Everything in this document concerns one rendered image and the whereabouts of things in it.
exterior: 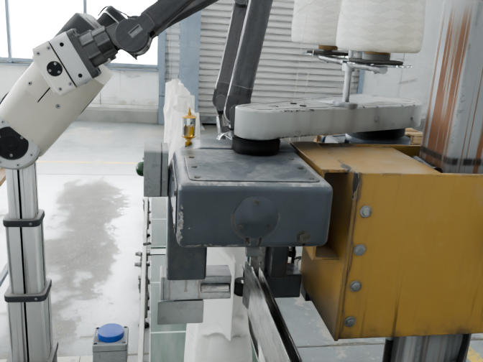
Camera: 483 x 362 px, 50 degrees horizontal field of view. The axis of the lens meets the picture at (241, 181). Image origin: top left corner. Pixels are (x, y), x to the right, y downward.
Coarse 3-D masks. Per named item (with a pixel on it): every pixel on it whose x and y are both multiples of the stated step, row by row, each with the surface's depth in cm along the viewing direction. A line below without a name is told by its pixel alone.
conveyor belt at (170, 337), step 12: (156, 264) 264; (156, 276) 252; (156, 288) 240; (156, 300) 229; (168, 300) 230; (156, 312) 220; (156, 324) 211; (168, 324) 212; (180, 324) 212; (156, 336) 203; (168, 336) 204; (180, 336) 204; (156, 348) 196; (168, 348) 196; (180, 348) 196; (252, 348) 199; (156, 360) 189; (168, 360) 189; (180, 360) 190; (252, 360) 192
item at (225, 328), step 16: (208, 256) 130; (224, 256) 122; (240, 256) 129; (208, 304) 132; (224, 304) 124; (240, 304) 136; (208, 320) 131; (224, 320) 124; (240, 320) 135; (192, 336) 138; (208, 336) 130; (224, 336) 128; (240, 336) 129; (192, 352) 137; (208, 352) 129; (224, 352) 128; (240, 352) 130
